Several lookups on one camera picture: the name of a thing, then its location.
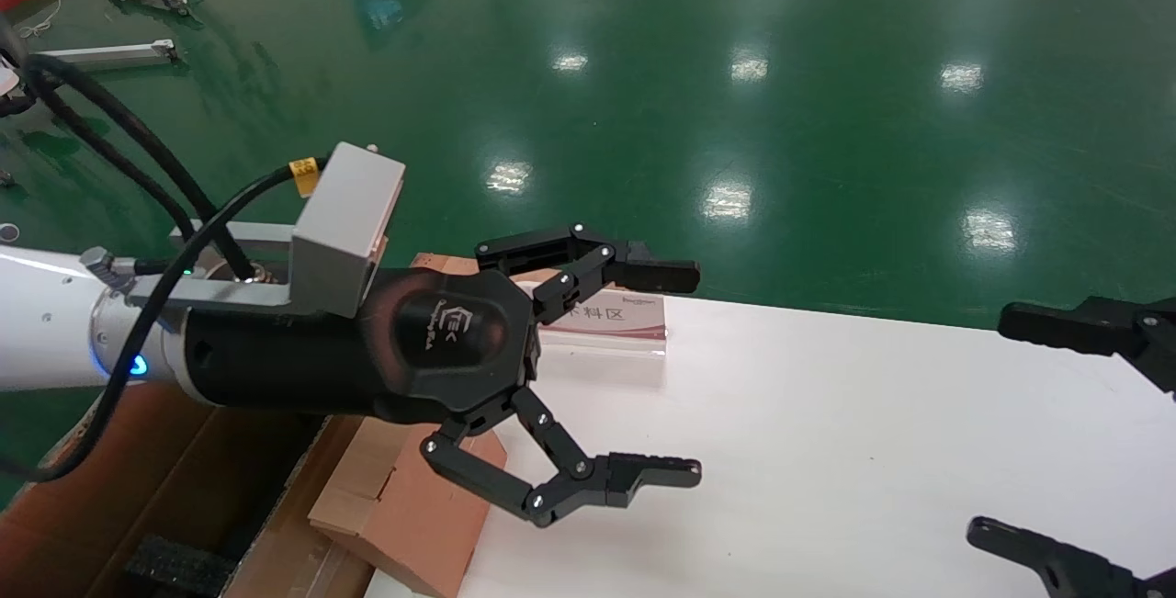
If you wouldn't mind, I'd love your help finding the grey metal camera bracket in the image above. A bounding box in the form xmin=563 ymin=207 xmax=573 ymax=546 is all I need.
xmin=78 ymin=221 xmax=300 ymax=312

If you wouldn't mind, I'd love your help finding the large cardboard box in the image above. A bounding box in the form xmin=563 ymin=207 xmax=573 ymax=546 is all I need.
xmin=0 ymin=382 xmax=378 ymax=598

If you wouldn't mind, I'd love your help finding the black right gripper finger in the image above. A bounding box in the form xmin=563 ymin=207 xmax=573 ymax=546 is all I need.
xmin=998 ymin=297 xmax=1176 ymax=394
xmin=967 ymin=516 xmax=1176 ymax=598

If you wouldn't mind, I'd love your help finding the black cable with yellow tag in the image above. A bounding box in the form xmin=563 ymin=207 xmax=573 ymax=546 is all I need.
xmin=0 ymin=155 xmax=322 ymax=484

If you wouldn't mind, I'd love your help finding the clear acrylic sign holder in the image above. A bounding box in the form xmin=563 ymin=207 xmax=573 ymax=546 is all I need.
xmin=537 ymin=290 xmax=669 ymax=358

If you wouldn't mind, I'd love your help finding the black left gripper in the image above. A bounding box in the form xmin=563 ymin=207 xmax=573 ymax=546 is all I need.
xmin=179 ymin=265 xmax=540 ymax=426

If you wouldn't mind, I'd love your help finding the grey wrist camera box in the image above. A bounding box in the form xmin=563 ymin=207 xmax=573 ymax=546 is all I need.
xmin=289 ymin=141 xmax=407 ymax=319

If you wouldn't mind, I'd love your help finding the grey metal stand leg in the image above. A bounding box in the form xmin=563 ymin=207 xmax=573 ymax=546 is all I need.
xmin=28 ymin=39 xmax=177 ymax=68

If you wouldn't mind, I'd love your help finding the thick black corrugated hose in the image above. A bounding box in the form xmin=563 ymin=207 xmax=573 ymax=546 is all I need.
xmin=18 ymin=52 xmax=260 ymax=283

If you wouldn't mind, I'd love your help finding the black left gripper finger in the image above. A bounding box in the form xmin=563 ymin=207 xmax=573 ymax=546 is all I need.
xmin=475 ymin=223 xmax=701 ymax=324
xmin=420 ymin=385 xmax=704 ymax=528

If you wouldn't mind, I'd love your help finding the black foam block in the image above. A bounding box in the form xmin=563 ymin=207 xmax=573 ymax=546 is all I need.
xmin=124 ymin=534 xmax=235 ymax=598

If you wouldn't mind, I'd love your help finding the small cardboard box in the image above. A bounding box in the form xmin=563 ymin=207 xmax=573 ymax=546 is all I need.
xmin=308 ymin=414 xmax=508 ymax=598

